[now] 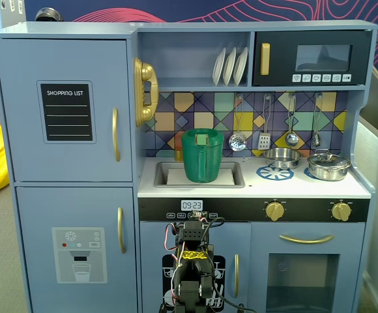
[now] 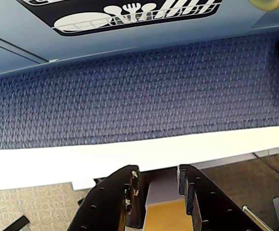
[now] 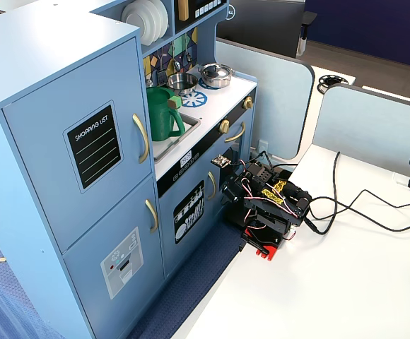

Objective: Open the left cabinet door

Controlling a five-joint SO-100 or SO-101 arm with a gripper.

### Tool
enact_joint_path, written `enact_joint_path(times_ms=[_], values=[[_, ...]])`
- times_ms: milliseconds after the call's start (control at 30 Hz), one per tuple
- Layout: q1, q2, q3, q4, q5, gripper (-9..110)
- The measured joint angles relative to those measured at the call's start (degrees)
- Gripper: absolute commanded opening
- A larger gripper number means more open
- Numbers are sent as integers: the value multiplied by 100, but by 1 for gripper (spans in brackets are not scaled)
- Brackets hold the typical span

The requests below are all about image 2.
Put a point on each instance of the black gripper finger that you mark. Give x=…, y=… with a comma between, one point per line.
x=209, y=207
x=105, y=207

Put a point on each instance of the metal rod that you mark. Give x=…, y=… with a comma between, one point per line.
x=252, y=214

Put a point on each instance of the blue woven mat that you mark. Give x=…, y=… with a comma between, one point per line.
x=130, y=96

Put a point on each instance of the black flat bar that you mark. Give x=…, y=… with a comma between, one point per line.
x=19, y=222

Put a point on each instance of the blue toy kitchen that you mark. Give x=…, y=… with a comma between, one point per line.
x=21, y=21

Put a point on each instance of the dishwasher door with dish print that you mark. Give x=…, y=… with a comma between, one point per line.
x=154, y=36

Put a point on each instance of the yellow cardboard box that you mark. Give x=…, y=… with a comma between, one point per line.
x=163, y=216

